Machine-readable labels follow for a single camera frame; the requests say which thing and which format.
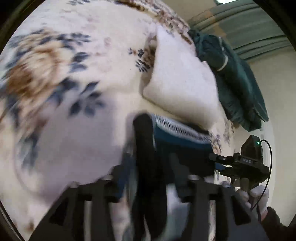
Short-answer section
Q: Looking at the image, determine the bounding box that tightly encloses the folded white fleece garment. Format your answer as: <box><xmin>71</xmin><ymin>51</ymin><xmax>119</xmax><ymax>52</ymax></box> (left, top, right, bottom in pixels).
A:
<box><xmin>142</xmin><ymin>26</ymin><xmax>224</xmax><ymax>129</ymax></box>

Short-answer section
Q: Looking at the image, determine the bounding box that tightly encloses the right green striped curtain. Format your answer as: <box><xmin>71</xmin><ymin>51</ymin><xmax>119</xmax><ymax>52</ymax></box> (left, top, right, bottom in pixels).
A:
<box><xmin>188</xmin><ymin>1</ymin><xmax>292</xmax><ymax>60</ymax></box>

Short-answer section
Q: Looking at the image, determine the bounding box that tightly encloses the dark green folded blanket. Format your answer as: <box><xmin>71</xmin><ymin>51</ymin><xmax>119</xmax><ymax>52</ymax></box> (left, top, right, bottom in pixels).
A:
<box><xmin>188</xmin><ymin>30</ymin><xmax>269</xmax><ymax>132</ymax></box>

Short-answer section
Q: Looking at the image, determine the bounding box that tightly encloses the black grey striped fleece garment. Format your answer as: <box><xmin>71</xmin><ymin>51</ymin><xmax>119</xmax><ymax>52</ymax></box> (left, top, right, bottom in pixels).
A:
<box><xmin>122</xmin><ymin>113</ymin><xmax>213</xmax><ymax>240</ymax></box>

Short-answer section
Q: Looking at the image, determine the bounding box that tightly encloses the white gloved right hand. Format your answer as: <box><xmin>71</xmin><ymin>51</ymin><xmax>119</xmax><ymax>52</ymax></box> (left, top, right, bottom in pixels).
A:
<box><xmin>236</xmin><ymin>185</ymin><xmax>269</xmax><ymax>221</ymax></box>

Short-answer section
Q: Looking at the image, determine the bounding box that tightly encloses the floral cream bed blanket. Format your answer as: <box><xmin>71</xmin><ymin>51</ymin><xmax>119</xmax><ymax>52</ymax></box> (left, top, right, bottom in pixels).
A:
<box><xmin>1</xmin><ymin>1</ymin><xmax>234</xmax><ymax>240</ymax></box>

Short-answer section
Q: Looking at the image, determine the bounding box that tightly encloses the dark sleeved right forearm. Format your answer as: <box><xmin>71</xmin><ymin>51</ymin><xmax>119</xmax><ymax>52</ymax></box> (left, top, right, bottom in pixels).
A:
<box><xmin>261</xmin><ymin>207</ymin><xmax>295</xmax><ymax>241</ymax></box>

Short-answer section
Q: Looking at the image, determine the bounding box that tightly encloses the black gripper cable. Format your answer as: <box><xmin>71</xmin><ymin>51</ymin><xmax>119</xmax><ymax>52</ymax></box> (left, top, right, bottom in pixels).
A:
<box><xmin>250</xmin><ymin>139</ymin><xmax>273</xmax><ymax>223</ymax></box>

